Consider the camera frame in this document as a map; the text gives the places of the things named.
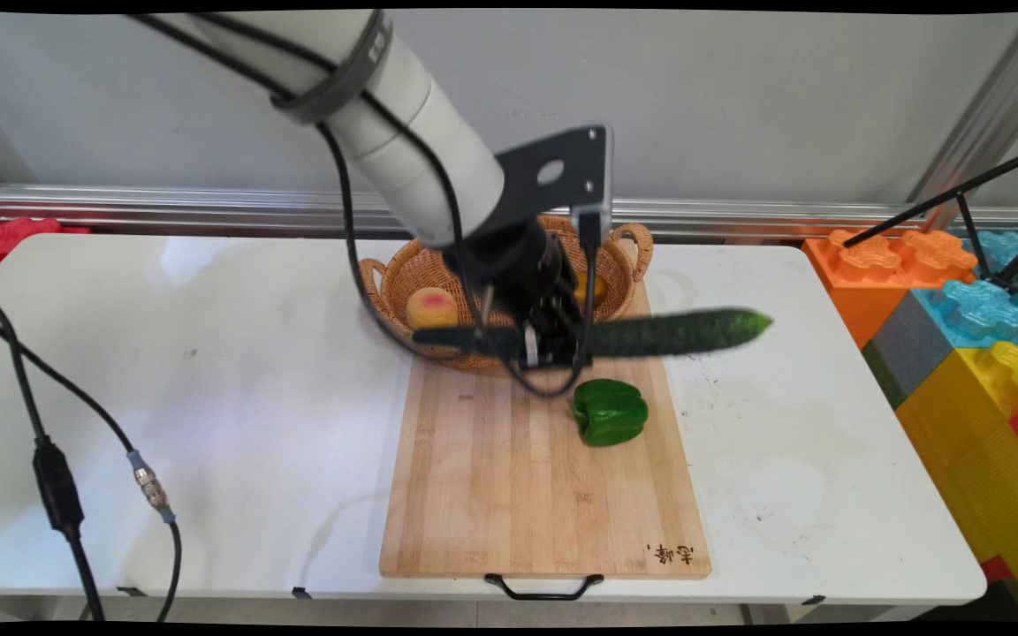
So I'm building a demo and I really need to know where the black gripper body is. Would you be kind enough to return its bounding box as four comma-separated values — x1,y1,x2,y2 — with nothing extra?
449,221,582,324

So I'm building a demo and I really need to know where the long green cucumber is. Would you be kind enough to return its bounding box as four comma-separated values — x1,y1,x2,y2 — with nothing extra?
412,307,773,359

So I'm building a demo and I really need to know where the orange yellow fruit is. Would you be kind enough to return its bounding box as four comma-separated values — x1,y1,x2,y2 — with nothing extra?
573,272,609,308

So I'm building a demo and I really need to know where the green bell pepper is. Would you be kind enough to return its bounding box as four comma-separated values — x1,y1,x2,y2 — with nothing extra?
571,379,650,447

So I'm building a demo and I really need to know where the woven wicker basket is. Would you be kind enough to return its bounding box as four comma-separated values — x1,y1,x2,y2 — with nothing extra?
359,215,654,370

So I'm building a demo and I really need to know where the pink yellow peach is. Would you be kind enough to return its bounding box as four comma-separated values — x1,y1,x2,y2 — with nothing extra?
406,287,460,332

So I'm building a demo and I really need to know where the orange foam block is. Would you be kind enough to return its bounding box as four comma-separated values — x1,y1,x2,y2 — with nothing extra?
802,228,978,350

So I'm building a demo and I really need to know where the grey foam block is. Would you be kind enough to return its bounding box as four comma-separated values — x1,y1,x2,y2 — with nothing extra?
862,291,961,409

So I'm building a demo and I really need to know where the blue foam block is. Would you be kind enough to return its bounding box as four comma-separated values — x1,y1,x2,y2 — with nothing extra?
911,231,1018,352

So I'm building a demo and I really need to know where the black tripod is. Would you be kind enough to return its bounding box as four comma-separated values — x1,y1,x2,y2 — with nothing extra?
843,141,1018,297

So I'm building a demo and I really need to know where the red foam toy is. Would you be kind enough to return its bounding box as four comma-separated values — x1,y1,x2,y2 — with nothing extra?
0,216,91,271

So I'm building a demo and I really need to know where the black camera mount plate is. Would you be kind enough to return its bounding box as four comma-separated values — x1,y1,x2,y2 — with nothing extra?
465,124,609,241

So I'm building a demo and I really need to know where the black camera usb cable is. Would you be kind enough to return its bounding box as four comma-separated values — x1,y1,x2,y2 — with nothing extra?
571,205,607,372

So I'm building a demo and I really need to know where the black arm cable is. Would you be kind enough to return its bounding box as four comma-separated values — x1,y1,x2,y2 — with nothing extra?
129,12,594,398

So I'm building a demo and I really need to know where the black cutting board handle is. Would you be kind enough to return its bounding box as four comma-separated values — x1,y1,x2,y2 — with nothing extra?
484,573,604,602

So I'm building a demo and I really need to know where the grey cable strap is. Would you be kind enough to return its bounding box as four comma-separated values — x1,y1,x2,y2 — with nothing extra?
272,11,393,125

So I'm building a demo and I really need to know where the aluminium frame rail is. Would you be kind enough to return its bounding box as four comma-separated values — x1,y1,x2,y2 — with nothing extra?
0,183,1018,241

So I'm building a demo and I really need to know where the black cable with silver connector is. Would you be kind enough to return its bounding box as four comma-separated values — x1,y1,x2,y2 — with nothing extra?
0,276,183,621

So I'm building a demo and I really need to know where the aluminium frame post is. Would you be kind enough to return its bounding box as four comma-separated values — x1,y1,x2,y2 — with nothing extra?
907,13,1018,231

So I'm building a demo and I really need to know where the black cable with inline box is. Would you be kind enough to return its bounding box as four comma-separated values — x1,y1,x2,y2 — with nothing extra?
0,300,106,621

